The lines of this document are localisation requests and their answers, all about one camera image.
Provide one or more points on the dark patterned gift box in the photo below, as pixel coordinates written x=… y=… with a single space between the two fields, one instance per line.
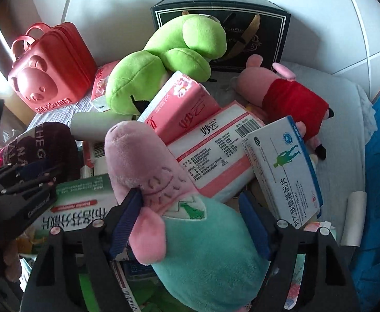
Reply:
x=261 y=39

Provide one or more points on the dark lettered cloth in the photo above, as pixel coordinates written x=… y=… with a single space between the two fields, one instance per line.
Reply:
x=43 y=143

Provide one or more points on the green frog plush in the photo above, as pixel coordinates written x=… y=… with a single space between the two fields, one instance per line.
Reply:
x=177 y=48

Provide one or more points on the small white barcode packet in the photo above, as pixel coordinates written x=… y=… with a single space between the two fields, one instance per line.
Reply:
x=95 y=154

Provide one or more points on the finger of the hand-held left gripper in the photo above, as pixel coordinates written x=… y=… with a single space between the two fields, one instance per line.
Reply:
x=27 y=171
x=30 y=188

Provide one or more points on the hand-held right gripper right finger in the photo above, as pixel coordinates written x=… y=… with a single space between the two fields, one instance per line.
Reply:
x=251 y=221

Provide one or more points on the pink pig plush teal dress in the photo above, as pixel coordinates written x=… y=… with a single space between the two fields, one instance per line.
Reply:
x=203 y=253

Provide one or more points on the green white medicine box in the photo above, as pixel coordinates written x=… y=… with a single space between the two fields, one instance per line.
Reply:
x=79 y=201

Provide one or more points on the white pink barcode tissue pack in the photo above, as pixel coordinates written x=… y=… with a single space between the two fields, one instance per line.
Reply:
x=209 y=149

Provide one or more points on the small pink flowered tissue pack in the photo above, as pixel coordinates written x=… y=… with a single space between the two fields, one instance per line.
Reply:
x=100 y=84

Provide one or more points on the white plastic bottle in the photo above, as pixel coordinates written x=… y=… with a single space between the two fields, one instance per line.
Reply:
x=89 y=125

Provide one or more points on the red bear-face carry case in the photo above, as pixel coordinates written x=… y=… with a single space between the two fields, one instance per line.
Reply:
x=47 y=81

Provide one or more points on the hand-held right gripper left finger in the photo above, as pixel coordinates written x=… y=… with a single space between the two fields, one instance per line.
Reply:
x=128 y=217

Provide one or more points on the person's left hand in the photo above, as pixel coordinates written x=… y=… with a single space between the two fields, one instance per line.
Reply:
x=4 y=260

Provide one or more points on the blue white medicine box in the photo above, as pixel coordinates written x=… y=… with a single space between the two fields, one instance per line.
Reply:
x=284 y=169

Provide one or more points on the pink pig plush red dress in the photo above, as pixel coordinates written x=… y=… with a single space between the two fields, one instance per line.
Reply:
x=290 y=100

